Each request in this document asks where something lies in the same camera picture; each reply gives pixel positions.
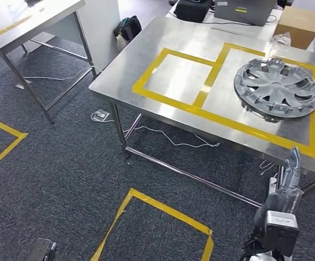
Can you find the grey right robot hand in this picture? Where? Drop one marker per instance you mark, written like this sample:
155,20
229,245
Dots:
289,198

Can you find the grey plastic wheel hubcap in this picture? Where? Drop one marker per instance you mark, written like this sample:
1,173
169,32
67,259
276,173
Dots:
276,88

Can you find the white power strip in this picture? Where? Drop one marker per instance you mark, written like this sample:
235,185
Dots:
272,185

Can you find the clear plastic bag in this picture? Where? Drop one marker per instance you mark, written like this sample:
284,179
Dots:
279,39

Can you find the white office desk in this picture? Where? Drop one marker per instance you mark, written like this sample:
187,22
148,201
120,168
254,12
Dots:
266,31

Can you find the brown cardboard box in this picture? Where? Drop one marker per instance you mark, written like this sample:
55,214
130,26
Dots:
298,25

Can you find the grey laptop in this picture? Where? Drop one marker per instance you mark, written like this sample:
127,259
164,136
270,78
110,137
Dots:
244,12

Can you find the black carry case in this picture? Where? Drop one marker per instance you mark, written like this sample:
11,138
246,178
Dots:
193,10

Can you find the white plug adapter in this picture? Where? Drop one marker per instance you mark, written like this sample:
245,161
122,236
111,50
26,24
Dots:
23,84
101,115

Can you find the black backpack with pompom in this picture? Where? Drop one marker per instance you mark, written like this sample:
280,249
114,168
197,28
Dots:
129,28

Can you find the tilted white desk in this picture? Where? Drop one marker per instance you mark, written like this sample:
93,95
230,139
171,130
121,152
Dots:
100,28

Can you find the steel table with chrome legs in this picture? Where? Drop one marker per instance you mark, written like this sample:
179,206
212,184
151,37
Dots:
38,14

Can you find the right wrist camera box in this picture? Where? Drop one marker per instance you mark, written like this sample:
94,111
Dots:
281,230

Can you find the chrome workbench frame bar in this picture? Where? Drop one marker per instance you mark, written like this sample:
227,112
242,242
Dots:
190,176

